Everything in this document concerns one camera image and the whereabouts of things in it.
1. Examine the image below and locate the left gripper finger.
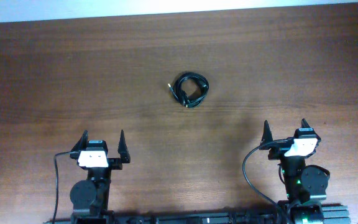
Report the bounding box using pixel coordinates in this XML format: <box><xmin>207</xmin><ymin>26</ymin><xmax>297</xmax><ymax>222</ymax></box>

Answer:
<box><xmin>71</xmin><ymin>130</ymin><xmax>88</xmax><ymax>152</ymax></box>
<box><xmin>117</xmin><ymin>129</ymin><xmax>131</xmax><ymax>164</ymax></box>

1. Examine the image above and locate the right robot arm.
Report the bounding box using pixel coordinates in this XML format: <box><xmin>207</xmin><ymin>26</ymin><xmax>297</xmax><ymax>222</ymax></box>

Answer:
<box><xmin>260</xmin><ymin>119</ymin><xmax>330</xmax><ymax>223</ymax></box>

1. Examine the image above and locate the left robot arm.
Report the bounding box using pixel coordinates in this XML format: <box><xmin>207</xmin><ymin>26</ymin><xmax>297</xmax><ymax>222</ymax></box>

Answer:
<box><xmin>70</xmin><ymin>131</ymin><xmax>131</xmax><ymax>223</ymax></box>

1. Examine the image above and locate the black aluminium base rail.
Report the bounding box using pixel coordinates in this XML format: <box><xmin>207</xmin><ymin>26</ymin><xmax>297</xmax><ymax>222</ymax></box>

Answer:
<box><xmin>55</xmin><ymin>205</ymin><xmax>351</xmax><ymax>224</ymax></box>

